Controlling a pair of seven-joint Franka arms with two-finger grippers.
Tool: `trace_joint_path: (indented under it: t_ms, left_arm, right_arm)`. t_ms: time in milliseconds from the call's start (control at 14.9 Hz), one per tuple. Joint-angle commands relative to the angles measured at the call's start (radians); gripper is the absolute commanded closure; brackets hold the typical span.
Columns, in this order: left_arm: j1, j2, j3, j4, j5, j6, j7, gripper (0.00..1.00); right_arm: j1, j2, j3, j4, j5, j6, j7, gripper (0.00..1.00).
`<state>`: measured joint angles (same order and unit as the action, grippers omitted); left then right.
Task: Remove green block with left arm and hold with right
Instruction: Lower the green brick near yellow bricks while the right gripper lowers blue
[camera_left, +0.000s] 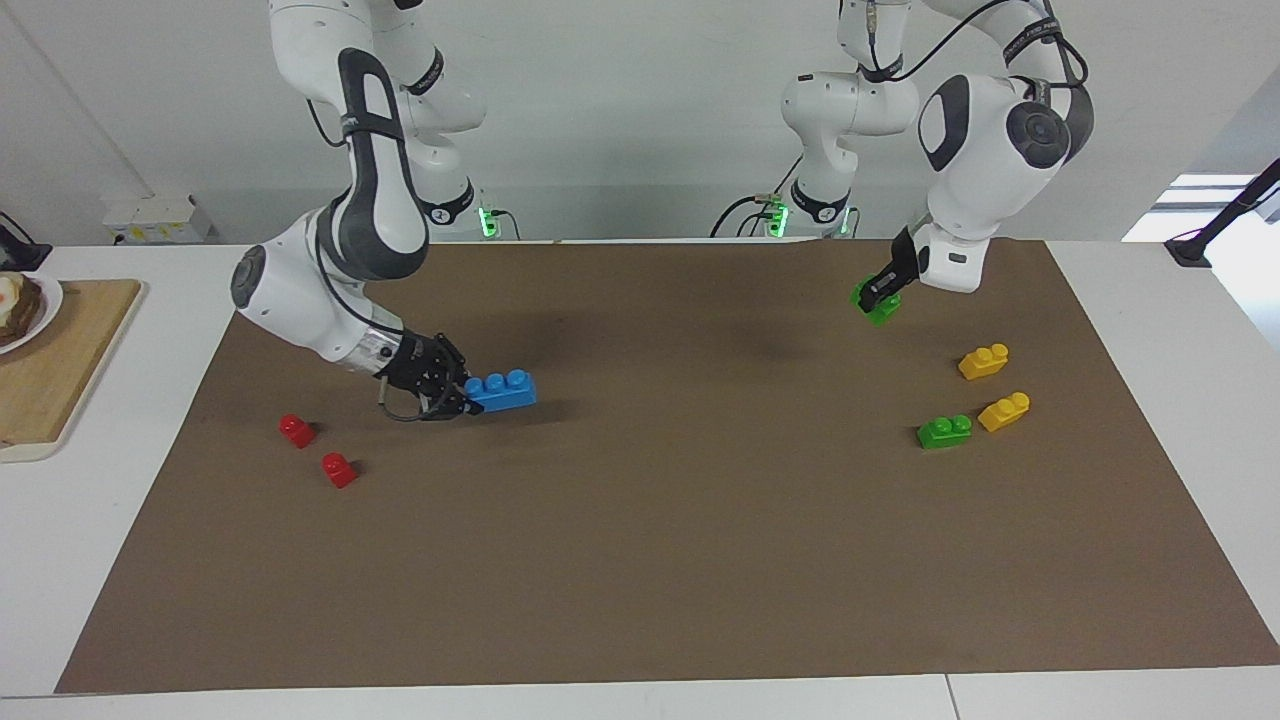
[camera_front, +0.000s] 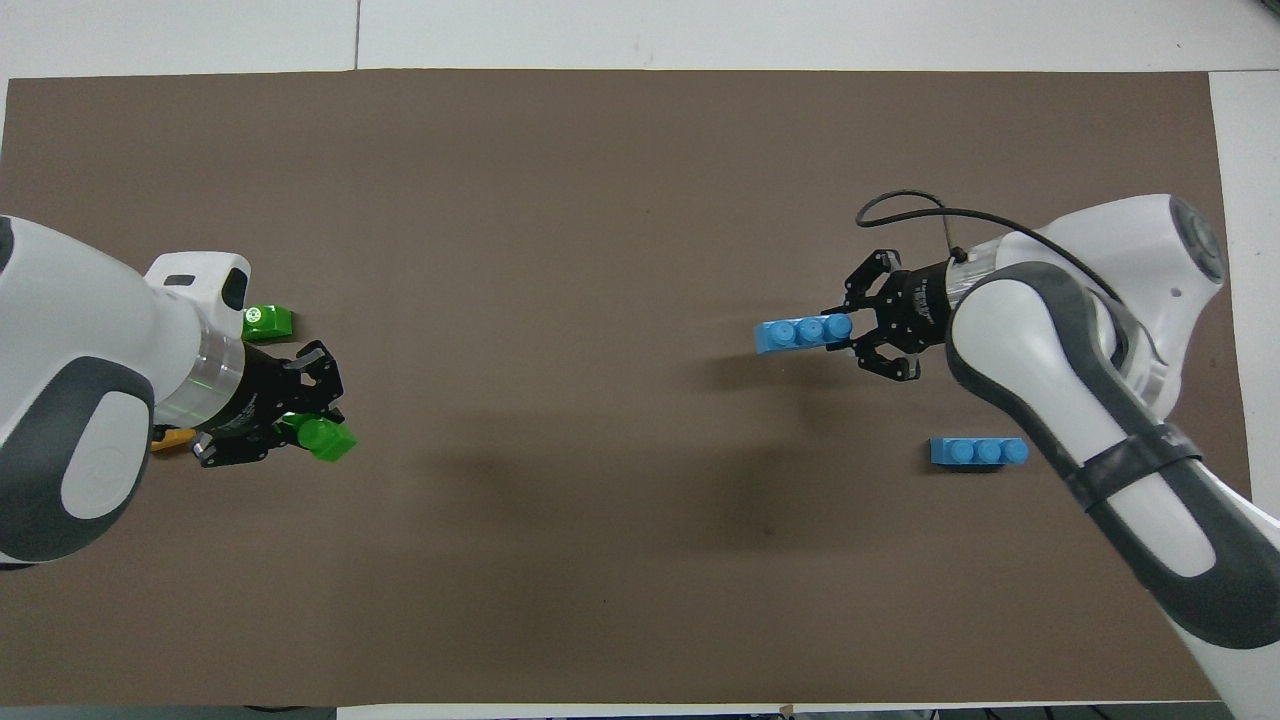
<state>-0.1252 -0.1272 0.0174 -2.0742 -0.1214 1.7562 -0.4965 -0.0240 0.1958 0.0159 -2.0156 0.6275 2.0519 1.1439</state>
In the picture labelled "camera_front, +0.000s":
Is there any brown table mat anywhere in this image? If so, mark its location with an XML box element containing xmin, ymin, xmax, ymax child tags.
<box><xmin>0</xmin><ymin>68</ymin><xmax>1274</xmax><ymax>708</ymax></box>

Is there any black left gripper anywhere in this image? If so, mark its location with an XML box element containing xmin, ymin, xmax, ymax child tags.
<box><xmin>194</xmin><ymin>340</ymin><xmax>347</xmax><ymax>470</ymax></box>

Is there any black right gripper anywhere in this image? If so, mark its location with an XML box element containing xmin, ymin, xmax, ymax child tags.
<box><xmin>844</xmin><ymin>249</ymin><xmax>957</xmax><ymax>384</ymax></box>

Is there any plain green two-stud block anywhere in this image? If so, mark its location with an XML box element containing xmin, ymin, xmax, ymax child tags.
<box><xmin>275</xmin><ymin>414</ymin><xmax>359</xmax><ymax>464</ymax></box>

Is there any green block with white stickers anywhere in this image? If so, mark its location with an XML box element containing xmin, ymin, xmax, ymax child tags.
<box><xmin>242</xmin><ymin>304</ymin><xmax>296</xmax><ymax>344</ymax></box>

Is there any blue three-stud block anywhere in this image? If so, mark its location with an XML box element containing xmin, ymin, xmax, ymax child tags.
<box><xmin>929</xmin><ymin>436</ymin><xmax>1030</xmax><ymax>472</ymax></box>
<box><xmin>754</xmin><ymin>312</ymin><xmax>855</xmax><ymax>357</ymax></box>

